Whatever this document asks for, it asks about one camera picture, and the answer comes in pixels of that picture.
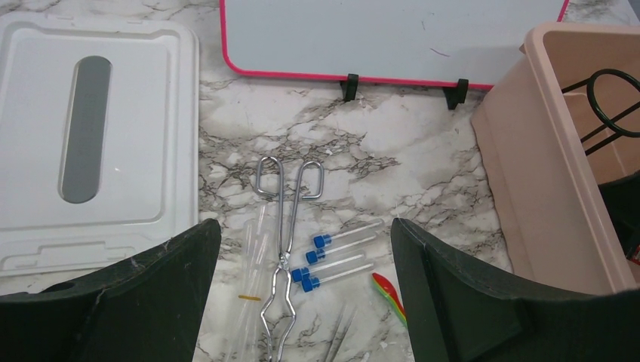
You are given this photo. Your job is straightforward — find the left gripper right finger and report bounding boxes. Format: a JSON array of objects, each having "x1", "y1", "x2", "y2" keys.
[{"x1": 390, "y1": 218, "x2": 639, "y2": 361}]

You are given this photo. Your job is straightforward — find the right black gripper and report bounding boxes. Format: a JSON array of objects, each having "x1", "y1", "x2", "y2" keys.
[{"x1": 598, "y1": 171, "x2": 639, "y2": 265}]

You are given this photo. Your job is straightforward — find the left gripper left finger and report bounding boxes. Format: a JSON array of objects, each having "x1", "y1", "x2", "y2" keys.
[{"x1": 1, "y1": 219, "x2": 221, "y2": 361}]

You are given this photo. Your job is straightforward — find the black wire ring stand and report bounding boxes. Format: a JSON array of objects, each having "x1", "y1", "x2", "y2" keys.
[{"x1": 562, "y1": 68, "x2": 640, "y2": 157}]

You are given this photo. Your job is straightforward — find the pink plastic bin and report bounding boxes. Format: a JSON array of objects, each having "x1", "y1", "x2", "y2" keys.
[{"x1": 472, "y1": 23, "x2": 639, "y2": 294}]

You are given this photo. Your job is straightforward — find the glass pipette bundle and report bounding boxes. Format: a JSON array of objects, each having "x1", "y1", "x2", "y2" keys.
[{"x1": 225, "y1": 204, "x2": 272, "y2": 361}]

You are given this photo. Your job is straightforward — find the metal tweezers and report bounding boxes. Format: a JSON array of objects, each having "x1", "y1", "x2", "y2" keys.
[{"x1": 322, "y1": 303, "x2": 358, "y2": 362}]

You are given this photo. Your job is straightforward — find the blue-capped test tube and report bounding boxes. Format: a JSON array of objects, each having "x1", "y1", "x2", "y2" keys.
[
  {"x1": 312, "y1": 219, "x2": 385, "y2": 249},
  {"x1": 300, "y1": 262, "x2": 375, "y2": 293},
  {"x1": 291, "y1": 252, "x2": 366, "y2": 283},
  {"x1": 304, "y1": 234, "x2": 378, "y2": 265}
]

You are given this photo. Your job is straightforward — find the white plastic bin lid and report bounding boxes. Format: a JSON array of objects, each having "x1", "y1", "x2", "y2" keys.
[{"x1": 1, "y1": 11, "x2": 199, "y2": 277}]

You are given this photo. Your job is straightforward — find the pink-framed whiteboard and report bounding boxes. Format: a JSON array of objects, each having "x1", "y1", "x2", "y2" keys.
[{"x1": 220, "y1": 0, "x2": 568, "y2": 89}]

